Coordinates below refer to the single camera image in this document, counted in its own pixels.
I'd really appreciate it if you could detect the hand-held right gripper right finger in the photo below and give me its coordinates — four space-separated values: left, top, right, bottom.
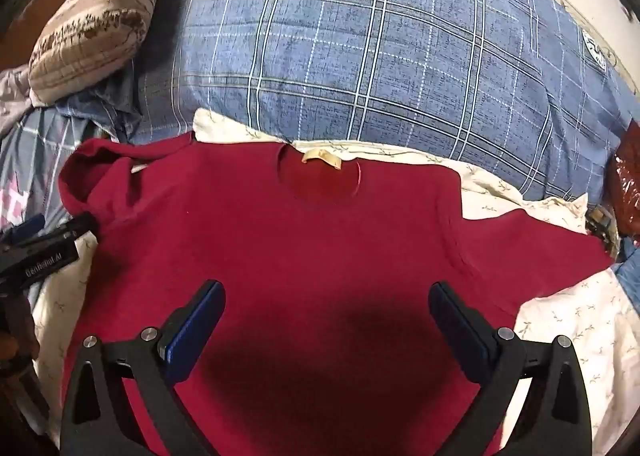
428 281 594 456

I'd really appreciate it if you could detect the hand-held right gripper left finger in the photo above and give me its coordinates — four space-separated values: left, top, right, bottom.
60 280 227 456

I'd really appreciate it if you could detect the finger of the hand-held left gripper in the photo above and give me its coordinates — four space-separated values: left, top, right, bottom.
0 215 47 247
44 212 99 240

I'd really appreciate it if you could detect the red sweater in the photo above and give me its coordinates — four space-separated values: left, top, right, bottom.
57 132 615 456

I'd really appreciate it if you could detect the person's left hand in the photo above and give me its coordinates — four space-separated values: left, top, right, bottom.
0 293 42 372

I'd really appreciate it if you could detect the grey plaid blanket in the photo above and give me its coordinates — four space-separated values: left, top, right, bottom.
0 64 121 257

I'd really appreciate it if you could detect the white leaf-print bed sheet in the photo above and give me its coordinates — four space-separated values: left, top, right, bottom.
27 108 640 456

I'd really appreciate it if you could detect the beige striped pillow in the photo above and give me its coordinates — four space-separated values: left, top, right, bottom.
27 0 182 104

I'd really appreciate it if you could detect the red plastic bag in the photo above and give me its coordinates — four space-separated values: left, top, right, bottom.
604 133 640 244

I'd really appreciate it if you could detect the brown wooden headboard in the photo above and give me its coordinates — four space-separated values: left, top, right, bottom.
0 0 88 72

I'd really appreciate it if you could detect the blue plaid quilt with emblem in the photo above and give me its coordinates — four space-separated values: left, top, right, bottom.
55 0 640 209

